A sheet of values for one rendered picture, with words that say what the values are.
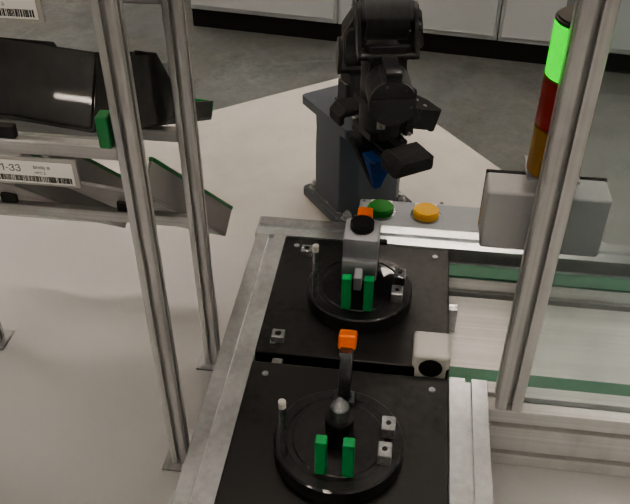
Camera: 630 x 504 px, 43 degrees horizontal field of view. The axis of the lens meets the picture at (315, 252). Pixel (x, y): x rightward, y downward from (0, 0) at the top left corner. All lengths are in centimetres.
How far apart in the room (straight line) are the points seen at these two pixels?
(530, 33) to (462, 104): 57
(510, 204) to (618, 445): 35
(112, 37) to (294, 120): 105
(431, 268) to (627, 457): 35
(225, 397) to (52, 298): 42
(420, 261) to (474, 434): 30
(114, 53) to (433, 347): 52
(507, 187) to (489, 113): 282
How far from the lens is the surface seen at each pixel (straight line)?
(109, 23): 68
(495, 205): 81
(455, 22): 406
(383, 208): 123
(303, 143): 162
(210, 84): 383
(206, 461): 91
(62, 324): 125
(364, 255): 99
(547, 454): 104
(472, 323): 113
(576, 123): 75
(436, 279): 111
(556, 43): 74
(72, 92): 79
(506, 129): 351
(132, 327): 121
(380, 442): 86
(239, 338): 104
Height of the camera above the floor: 168
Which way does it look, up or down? 38 degrees down
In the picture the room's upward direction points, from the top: straight up
